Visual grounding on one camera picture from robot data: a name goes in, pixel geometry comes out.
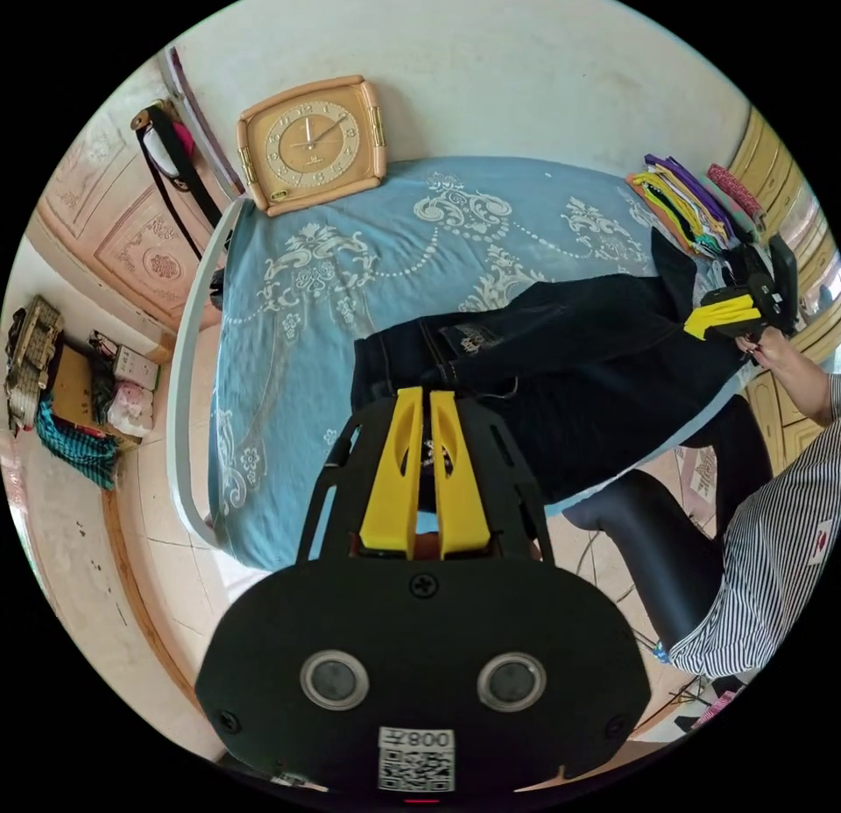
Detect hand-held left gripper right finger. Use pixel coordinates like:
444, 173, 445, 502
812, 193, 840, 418
429, 389, 491, 561

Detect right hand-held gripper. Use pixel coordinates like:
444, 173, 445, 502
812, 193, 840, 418
682, 242, 783, 366

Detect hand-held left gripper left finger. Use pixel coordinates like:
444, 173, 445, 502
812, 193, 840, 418
358, 386, 425, 561

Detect dark blue jeans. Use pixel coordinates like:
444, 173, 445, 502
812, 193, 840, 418
350, 224, 763, 506

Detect person's right forearm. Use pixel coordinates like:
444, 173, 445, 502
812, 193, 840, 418
779, 347, 837, 428

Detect person's right hand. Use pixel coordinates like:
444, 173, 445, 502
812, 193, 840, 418
734, 326, 802, 375

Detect pile of clothes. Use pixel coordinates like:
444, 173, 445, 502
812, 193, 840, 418
625, 152, 767, 261

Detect yellow wooden cupboard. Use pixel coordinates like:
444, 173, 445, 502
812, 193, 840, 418
724, 105, 841, 474

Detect bed with blue patterned sheet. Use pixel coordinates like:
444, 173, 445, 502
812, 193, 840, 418
166, 155, 744, 572

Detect person's body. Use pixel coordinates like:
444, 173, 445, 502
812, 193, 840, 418
562, 372, 841, 680

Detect teal striped cloth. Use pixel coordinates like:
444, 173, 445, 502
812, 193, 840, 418
33, 397, 122, 493

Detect cardboard carton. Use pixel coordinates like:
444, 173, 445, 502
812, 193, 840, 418
51, 343, 145, 454

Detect woven basket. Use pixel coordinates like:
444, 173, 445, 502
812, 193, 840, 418
4, 294, 66, 435

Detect black and pink hanging bag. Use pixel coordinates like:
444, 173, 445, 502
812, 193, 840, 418
129, 100, 229, 264

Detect pink carved wooden door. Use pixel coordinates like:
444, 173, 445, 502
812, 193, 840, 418
25, 103, 228, 361

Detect square tan wall clock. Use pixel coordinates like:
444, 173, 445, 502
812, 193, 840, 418
236, 74, 386, 218

